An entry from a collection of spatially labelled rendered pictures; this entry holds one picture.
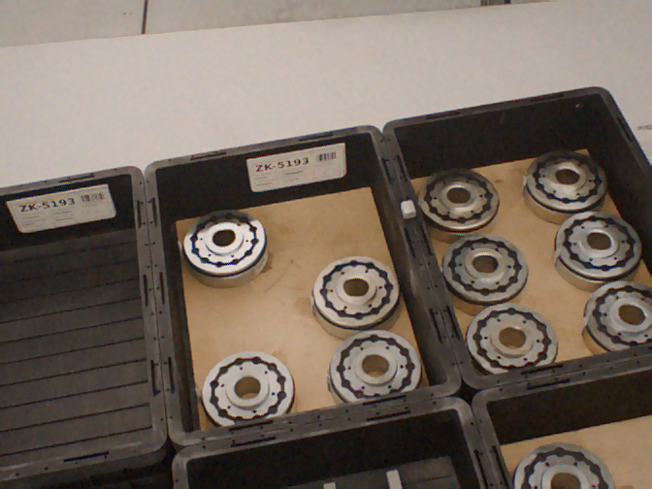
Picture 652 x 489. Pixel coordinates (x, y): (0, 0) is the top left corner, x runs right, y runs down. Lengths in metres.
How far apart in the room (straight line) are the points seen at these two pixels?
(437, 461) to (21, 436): 0.46
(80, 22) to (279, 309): 1.99
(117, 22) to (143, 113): 1.40
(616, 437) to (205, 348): 0.47
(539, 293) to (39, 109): 0.91
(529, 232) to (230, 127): 0.56
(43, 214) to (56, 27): 1.83
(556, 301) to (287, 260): 0.33
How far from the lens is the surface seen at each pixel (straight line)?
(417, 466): 1.05
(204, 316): 1.17
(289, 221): 1.25
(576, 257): 1.19
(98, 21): 3.03
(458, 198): 1.25
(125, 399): 1.13
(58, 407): 1.15
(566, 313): 1.17
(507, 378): 0.99
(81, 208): 1.24
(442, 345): 1.01
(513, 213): 1.26
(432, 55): 1.67
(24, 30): 3.07
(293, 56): 1.68
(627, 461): 1.08
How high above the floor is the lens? 1.78
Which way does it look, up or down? 51 degrees down
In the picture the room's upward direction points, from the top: 5 degrees counter-clockwise
